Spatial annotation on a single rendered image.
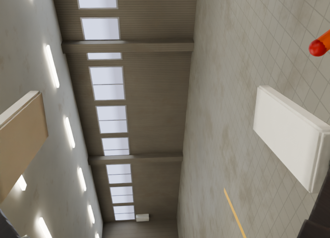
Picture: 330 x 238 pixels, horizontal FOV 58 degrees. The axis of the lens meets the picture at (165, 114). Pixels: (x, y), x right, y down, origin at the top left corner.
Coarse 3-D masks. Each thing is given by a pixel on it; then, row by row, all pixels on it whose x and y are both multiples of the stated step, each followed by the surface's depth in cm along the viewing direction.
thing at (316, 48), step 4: (328, 32) 39; (320, 36) 40; (324, 36) 39; (328, 36) 39; (316, 40) 39; (320, 40) 39; (324, 40) 39; (328, 40) 39; (312, 44) 39; (316, 44) 39; (320, 44) 39; (324, 44) 39; (328, 44) 39; (308, 48) 40; (312, 48) 39; (316, 48) 39; (320, 48) 39; (324, 48) 39; (328, 48) 39; (312, 52) 40; (316, 52) 39; (320, 52) 39; (324, 52) 39; (316, 56) 40
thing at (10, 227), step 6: (0, 210) 8; (0, 216) 8; (0, 222) 7; (6, 222) 7; (0, 228) 7; (6, 228) 7; (12, 228) 7; (0, 234) 7; (6, 234) 7; (12, 234) 7; (18, 234) 7
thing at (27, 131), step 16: (32, 96) 16; (16, 112) 14; (32, 112) 16; (0, 128) 12; (16, 128) 14; (32, 128) 16; (0, 144) 12; (16, 144) 14; (32, 144) 16; (0, 160) 12; (16, 160) 14; (0, 176) 12; (16, 176) 14; (0, 192) 12
